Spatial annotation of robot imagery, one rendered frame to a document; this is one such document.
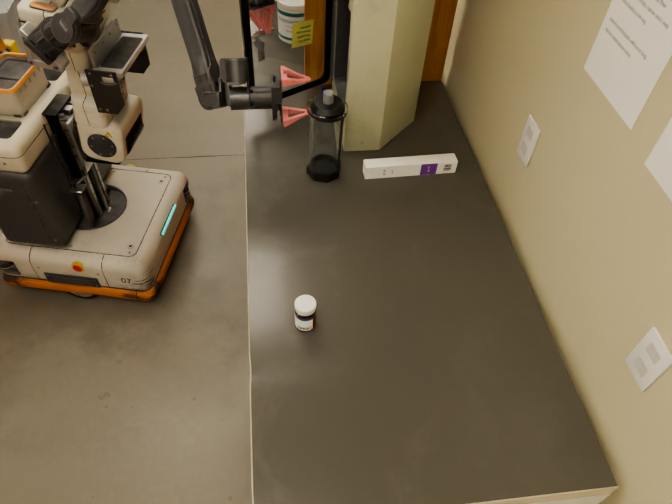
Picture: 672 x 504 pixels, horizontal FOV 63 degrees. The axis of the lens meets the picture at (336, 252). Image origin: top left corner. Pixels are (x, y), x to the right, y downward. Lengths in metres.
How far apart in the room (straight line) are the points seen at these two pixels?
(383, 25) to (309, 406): 0.94
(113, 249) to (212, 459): 0.93
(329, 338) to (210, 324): 1.24
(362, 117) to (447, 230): 0.42
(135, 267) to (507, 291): 1.49
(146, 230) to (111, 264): 0.21
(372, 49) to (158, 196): 1.38
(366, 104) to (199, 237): 1.39
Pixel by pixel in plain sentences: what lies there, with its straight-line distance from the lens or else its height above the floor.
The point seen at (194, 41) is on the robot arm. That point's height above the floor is 1.31.
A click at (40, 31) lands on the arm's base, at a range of 1.83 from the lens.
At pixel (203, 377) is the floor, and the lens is 2.32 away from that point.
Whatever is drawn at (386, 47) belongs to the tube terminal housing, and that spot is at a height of 1.28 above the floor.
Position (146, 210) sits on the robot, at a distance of 2.55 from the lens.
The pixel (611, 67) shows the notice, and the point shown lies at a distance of 1.22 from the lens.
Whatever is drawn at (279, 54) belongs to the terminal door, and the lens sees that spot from 1.76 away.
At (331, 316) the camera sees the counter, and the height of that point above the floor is 0.94.
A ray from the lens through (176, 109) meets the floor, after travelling 3.60.
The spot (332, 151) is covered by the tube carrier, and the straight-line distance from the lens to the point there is 1.54.
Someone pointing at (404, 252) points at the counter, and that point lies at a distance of 1.44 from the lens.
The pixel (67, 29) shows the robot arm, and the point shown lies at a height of 1.26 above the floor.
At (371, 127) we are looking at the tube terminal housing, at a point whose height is 1.03.
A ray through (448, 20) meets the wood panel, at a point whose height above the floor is 1.16.
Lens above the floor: 2.02
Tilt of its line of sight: 49 degrees down
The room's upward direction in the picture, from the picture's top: 4 degrees clockwise
